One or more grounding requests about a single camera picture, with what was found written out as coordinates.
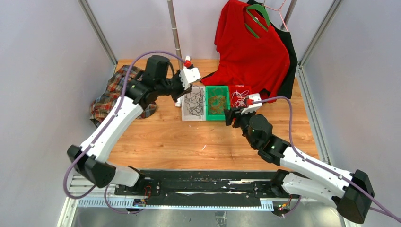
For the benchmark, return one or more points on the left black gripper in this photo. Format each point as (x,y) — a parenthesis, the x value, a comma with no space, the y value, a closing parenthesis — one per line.
(182,91)

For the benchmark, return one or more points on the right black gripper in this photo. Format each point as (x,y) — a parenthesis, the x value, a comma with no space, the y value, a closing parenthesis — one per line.
(231,114)

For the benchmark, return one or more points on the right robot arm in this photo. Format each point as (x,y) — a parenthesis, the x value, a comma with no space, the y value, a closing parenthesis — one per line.
(349,192)

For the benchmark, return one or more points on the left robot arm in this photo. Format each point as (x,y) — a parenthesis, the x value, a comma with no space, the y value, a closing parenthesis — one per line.
(90,157)

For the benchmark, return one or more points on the white rack base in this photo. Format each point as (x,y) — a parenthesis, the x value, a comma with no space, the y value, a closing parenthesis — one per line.
(178,103)

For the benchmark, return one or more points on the white plastic bin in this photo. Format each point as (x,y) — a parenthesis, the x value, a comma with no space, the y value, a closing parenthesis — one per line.
(194,105)

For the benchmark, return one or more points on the red plastic bin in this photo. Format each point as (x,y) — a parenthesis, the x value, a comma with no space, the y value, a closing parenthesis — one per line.
(237,95)

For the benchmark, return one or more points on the green plastic bin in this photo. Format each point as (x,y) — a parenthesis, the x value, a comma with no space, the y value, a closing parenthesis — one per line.
(217,99)

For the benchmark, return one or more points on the black t-shirt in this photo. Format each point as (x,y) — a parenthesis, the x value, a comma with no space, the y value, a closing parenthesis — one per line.
(270,70)

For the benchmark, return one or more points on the plaid flannel shirt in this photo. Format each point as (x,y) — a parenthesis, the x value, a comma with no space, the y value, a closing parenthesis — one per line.
(102,105)

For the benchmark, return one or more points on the red t-shirt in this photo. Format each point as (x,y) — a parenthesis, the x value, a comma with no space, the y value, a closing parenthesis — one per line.
(231,44)

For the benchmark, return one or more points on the silver rack pole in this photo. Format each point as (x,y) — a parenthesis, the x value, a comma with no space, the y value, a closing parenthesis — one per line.
(174,28)
(288,15)

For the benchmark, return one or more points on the green clothes hanger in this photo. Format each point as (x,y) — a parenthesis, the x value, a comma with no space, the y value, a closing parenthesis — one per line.
(256,20)

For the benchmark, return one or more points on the right silver rack pole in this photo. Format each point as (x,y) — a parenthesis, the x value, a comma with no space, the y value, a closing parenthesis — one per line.
(288,15)

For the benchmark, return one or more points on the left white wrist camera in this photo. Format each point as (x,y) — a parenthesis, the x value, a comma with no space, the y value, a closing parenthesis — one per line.
(189,76)

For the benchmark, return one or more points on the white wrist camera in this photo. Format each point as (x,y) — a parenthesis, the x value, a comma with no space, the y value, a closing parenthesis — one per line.
(253,103)
(189,76)

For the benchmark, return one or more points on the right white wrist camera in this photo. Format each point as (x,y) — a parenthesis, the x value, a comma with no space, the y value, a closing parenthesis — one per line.
(253,103)

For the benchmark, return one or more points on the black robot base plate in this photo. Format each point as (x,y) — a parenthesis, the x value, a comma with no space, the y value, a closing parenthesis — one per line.
(206,188)

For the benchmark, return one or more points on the pink wire hanger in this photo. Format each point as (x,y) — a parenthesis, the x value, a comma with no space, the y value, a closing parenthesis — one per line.
(279,9)

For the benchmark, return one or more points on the aluminium frame rail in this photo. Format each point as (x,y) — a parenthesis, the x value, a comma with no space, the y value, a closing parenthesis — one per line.
(102,208)

